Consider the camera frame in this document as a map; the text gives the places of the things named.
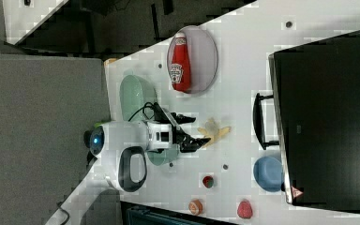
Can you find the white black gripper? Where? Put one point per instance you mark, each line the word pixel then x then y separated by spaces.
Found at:
pixel 161 128

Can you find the yellow plush peeled banana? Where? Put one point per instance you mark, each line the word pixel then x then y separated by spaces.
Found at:
pixel 213 132

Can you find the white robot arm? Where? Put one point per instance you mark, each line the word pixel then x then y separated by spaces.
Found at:
pixel 114 144

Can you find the black and steel toaster oven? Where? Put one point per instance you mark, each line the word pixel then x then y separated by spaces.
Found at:
pixel 316 95

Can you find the dark red toy strawberry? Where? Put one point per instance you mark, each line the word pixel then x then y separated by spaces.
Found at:
pixel 208 181

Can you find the red plush ketchup bottle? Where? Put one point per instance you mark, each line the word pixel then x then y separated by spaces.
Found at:
pixel 180 67

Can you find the green oval colander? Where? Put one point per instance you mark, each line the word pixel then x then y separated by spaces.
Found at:
pixel 135 91

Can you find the toy orange half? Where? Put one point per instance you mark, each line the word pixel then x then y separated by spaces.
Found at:
pixel 195 207

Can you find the grey round plate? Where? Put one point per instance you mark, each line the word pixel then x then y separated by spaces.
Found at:
pixel 203 58

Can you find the green toy lime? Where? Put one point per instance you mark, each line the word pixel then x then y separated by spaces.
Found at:
pixel 96 125

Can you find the blue plastic cup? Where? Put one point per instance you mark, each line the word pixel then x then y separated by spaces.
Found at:
pixel 267 172

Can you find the pink toy strawberry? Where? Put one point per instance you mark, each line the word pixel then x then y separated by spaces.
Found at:
pixel 244 209

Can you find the green cup with handle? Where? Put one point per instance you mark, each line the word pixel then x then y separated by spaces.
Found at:
pixel 164 157

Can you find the blue metal frame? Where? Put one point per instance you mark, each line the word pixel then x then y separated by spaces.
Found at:
pixel 141 215

